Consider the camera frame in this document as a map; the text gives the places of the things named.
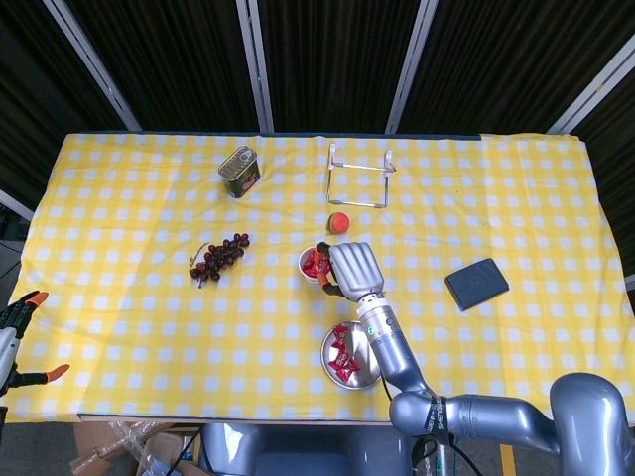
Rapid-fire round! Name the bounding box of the black pleated curtain panel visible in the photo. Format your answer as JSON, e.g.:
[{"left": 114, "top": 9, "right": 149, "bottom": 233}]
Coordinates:
[
  {"left": 0, "top": 0, "right": 128, "bottom": 199},
  {"left": 570, "top": 63, "right": 635, "bottom": 279},
  {"left": 257, "top": 0, "right": 423, "bottom": 134},
  {"left": 399, "top": 0, "right": 635, "bottom": 134},
  {"left": 66, "top": 0, "right": 262, "bottom": 133}
]

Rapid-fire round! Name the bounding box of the clear plastic wrap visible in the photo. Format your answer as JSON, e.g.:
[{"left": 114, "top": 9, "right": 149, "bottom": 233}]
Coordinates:
[{"left": 68, "top": 420, "right": 165, "bottom": 476}]

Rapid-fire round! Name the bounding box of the red apple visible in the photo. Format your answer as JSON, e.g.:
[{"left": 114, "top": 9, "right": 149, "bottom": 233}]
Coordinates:
[{"left": 325, "top": 211, "right": 351, "bottom": 235}]

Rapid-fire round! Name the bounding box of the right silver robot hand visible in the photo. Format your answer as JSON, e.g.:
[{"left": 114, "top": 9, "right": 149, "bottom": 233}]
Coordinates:
[{"left": 315, "top": 241, "right": 386, "bottom": 302}]

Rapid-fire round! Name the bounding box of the round steel plate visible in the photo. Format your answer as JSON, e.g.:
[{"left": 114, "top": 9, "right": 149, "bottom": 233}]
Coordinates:
[{"left": 319, "top": 320, "right": 386, "bottom": 391}]

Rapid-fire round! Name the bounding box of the dark blue flat case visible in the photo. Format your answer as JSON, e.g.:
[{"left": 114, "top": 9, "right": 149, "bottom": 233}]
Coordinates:
[{"left": 444, "top": 257, "right": 511, "bottom": 312}]

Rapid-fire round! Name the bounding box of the brown cardboard box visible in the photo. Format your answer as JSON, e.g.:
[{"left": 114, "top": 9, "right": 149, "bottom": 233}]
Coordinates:
[{"left": 72, "top": 421, "right": 209, "bottom": 476}]

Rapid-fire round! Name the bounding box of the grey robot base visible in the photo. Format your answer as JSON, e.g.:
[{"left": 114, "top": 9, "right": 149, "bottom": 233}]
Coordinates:
[{"left": 199, "top": 423, "right": 414, "bottom": 476}]

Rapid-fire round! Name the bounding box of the yellow white checked tablecloth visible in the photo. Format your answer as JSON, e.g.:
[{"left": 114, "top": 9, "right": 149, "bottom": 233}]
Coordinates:
[{"left": 9, "top": 131, "right": 624, "bottom": 425}]

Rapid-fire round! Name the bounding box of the green rectangular tin can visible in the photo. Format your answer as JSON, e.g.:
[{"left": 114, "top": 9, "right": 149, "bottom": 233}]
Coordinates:
[{"left": 217, "top": 145, "right": 263, "bottom": 199}]

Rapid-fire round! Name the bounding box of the white paper cup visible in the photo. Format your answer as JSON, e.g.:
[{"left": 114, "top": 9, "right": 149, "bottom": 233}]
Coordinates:
[{"left": 298, "top": 246, "right": 331, "bottom": 288}]

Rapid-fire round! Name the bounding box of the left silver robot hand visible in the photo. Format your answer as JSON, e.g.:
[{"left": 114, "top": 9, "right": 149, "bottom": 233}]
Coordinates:
[{"left": 0, "top": 290, "right": 70, "bottom": 398}]

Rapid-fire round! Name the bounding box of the dark red grape bunch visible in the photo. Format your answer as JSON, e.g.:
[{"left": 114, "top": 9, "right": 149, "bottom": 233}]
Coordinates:
[{"left": 188, "top": 232, "right": 251, "bottom": 290}]

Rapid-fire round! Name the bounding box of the black printed arm strap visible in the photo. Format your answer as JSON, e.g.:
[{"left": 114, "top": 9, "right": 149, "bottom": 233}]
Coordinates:
[{"left": 427, "top": 395, "right": 451, "bottom": 440}]

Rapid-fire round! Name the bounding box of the metal wire stand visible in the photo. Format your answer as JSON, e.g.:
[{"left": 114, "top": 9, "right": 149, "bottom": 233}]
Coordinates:
[{"left": 325, "top": 142, "right": 397, "bottom": 209}]

